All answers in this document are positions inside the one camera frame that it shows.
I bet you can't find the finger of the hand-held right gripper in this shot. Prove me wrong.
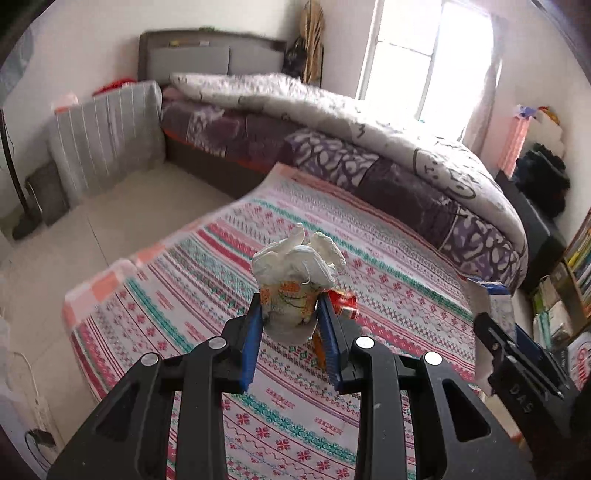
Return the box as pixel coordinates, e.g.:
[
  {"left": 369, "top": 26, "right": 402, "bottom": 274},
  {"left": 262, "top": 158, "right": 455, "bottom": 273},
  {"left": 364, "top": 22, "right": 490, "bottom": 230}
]
[{"left": 473, "top": 313, "right": 563, "bottom": 400}]

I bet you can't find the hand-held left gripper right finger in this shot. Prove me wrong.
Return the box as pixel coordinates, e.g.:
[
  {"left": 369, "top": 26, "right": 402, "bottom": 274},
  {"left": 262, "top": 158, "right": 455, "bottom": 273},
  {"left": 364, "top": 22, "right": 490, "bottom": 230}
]
[{"left": 316, "top": 292, "right": 536, "bottom": 480}]

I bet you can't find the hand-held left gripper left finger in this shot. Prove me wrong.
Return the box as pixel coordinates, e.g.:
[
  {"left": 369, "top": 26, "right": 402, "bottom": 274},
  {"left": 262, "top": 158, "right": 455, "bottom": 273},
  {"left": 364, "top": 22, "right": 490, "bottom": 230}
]
[{"left": 46, "top": 292, "right": 265, "bottom": 480}]

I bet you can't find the blue carton with white label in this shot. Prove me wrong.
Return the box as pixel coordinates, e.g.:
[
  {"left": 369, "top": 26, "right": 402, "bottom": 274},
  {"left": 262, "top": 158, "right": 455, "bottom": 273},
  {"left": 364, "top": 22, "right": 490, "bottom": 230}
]
[{"left": 466, "top": 277, "right": 515, "bottom": 385}]

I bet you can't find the tissue ball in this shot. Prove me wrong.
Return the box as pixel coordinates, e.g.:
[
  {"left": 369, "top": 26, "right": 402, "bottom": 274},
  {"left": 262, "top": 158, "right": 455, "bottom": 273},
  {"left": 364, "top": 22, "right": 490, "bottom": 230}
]
[{"left": 252, "top": 222, "right": 348, "bottom": 344}]

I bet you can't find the orange snack wrapper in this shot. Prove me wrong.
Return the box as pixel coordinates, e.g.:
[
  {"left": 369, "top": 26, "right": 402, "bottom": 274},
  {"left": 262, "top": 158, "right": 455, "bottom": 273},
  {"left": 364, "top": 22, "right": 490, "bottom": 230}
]
[{"left": 311, "top": 325, "right": 329, "bottom": 369}]

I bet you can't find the crushed red and white carton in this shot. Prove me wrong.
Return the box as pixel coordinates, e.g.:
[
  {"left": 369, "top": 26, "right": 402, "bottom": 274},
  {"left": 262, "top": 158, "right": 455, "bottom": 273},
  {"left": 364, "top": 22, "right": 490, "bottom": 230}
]
[{"left": 329, "top": 288, "right": 358, "bottom": 321}]

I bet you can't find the stack of lying books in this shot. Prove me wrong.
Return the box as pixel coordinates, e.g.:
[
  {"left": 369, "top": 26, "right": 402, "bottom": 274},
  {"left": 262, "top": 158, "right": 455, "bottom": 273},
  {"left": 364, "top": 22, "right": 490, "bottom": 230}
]
[{"left": 530, "top": 276, "right": 578, "bottom": 350}]

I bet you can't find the dark blue printed box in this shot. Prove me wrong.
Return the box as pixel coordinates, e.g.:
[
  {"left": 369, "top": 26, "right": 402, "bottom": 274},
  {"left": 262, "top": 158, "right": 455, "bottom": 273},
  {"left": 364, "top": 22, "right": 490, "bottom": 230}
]
[{"left": 566, "top": 331, "right": 591, "bottom": 389}]

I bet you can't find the wooden bookshelf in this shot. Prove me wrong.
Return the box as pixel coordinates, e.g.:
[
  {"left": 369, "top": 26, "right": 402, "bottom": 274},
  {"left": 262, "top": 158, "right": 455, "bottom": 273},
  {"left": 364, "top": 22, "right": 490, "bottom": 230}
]
[{"left": 529, "top": 208, "right": 591, "bottom": 370}]

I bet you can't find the patterned striped tablecloth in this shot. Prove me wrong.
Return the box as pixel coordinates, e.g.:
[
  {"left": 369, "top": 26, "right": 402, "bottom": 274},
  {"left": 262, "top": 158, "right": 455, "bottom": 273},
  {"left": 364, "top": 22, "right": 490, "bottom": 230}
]
[{"left": 62, "top": 164, "right": 483, "bottom": 480}]

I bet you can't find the black storage bench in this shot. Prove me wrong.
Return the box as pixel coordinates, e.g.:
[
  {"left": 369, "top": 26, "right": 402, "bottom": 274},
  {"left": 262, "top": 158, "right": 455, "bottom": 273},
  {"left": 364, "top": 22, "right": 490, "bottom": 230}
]
[{"left": 494, "top": 171, "right": 570, "bottom": 292}]

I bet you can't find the row of colourful books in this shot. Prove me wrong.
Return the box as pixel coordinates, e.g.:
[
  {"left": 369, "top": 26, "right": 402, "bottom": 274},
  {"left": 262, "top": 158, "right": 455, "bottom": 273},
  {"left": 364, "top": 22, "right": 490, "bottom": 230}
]
[{"left": 564, "top": 222, "right": 591, "bottom": 319}]

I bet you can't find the pile of dark clothes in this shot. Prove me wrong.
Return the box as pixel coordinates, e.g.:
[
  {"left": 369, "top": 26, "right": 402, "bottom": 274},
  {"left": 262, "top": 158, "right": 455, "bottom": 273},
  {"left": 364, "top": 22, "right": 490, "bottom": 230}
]
[{"left": 512, "top": 144, "right": 571, "bottom": 219}]

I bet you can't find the purple patterned blanket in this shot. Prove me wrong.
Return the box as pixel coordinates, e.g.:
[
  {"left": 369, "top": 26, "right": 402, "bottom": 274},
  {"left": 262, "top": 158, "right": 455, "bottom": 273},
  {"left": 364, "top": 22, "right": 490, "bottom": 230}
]
[{"left": 159, "top": 99, "right": 521, "bottom": 292}]

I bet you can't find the pink white cabinet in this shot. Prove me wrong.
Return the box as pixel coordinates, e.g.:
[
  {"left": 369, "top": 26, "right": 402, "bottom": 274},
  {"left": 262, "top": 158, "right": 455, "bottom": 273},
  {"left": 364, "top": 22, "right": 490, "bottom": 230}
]
[{"left": 499, "top": 104, "right": 567, "bottom": 179}]

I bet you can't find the white power strip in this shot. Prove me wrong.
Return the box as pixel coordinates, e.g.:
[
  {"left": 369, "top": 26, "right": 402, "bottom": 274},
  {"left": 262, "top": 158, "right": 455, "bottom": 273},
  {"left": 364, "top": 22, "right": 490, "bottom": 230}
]
[{"left": 25, "top": 391, "right": 64, "bottom": 449}]

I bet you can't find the white cartoon print quilt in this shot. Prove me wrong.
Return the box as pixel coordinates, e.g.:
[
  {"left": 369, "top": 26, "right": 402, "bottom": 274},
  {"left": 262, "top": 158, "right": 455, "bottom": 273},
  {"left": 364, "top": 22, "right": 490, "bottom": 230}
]
[{"left": 168, "top": 71, "right": 529, "bottom": 278}]

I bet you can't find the light curtain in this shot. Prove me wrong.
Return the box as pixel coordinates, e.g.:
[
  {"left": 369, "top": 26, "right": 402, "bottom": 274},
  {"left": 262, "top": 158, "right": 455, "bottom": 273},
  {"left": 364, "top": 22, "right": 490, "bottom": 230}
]
[{"left": 462, "top": 14, "right": 505, "bottom": 158}]

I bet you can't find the grey striped cloth cover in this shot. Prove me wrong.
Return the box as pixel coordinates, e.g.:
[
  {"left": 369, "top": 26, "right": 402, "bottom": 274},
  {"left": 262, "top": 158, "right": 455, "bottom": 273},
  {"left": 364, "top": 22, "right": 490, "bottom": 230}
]
[{"left": 48, "top": 80, "right": 167, "bottom": 209}]

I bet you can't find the dark grey box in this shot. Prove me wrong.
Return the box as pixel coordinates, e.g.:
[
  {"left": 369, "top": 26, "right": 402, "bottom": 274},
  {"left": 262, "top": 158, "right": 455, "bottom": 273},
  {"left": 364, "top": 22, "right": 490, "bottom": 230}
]
[{"left": 25, "top": 161, "right": 71, "bottom": 228}]

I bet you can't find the black bag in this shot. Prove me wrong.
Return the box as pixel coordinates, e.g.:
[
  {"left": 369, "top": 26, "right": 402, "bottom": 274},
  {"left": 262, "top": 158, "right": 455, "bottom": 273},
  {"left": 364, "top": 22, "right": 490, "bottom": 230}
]
[{"left": 282, "top": 37, "right": 308, "bottom": 82}]

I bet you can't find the black floor stand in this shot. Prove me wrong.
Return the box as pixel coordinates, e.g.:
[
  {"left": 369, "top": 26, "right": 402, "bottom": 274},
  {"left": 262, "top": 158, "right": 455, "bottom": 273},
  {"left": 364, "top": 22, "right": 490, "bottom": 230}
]
[{"left": 0, "top": 108, "right": 43, "bottom": 241}]

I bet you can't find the window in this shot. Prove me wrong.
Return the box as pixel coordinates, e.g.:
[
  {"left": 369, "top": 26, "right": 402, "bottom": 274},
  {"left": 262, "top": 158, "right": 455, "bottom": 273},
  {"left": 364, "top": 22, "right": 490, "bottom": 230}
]
[{"left": 355, "top": 0, "right": 493, "bottom": 139}]

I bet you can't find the red cloth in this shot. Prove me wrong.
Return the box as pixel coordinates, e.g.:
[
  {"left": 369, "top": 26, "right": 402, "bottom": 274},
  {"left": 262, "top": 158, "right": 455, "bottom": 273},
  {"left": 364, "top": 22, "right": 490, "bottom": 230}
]
[{"left": 93, "top": 78, "right": 136, "bottom": 96}]

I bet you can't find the grey bed with headboard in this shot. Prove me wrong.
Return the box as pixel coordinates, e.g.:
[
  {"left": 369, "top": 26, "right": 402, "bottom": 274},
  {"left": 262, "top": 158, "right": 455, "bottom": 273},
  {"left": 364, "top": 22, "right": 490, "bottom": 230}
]
[{"left": 137, "top": 28, "right": 529, "bottom": 296}]

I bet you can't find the plaid coat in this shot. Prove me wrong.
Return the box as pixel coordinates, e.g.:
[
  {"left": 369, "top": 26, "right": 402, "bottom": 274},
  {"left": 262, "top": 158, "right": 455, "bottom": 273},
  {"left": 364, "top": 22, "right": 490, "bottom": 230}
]
[{"left": 298, "top": 0, "right": 327, "bottom": 86}]

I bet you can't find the pink tissue box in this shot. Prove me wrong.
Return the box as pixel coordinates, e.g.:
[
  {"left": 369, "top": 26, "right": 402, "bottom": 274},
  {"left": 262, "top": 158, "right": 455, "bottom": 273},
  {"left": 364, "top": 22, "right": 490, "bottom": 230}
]
[{"left": 52, "top": 92, "right": 82, "bottom": 114}]

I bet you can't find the white cable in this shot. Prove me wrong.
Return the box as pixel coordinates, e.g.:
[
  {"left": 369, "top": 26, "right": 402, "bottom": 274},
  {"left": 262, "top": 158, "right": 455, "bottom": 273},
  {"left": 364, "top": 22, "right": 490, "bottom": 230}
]
[{"left": 8, "top": 350, "right": 48, "bottom": 416}]

